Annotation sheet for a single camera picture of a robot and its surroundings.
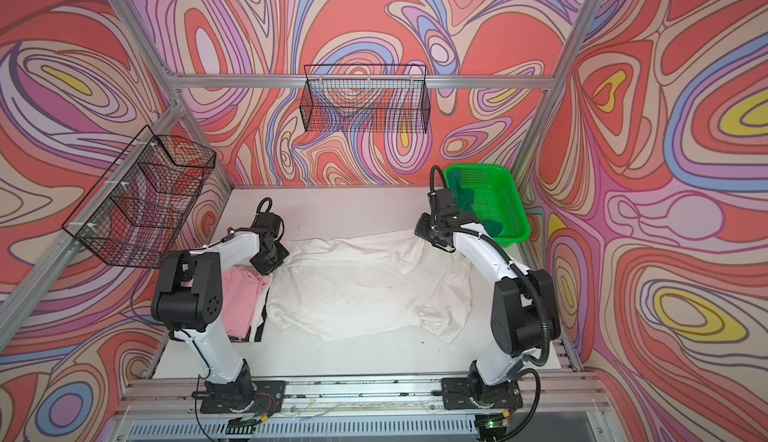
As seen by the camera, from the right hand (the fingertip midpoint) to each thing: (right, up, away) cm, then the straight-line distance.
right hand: (425, 235), depth 91 cm
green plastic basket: (+31, +13, +25) cm, 42 cm away
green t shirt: (+19, +13, +25) cm, 34 cm away
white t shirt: (-29, -17, +1) cm, 34 cm away
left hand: (-46, -9, +8) cm, 48 cm away
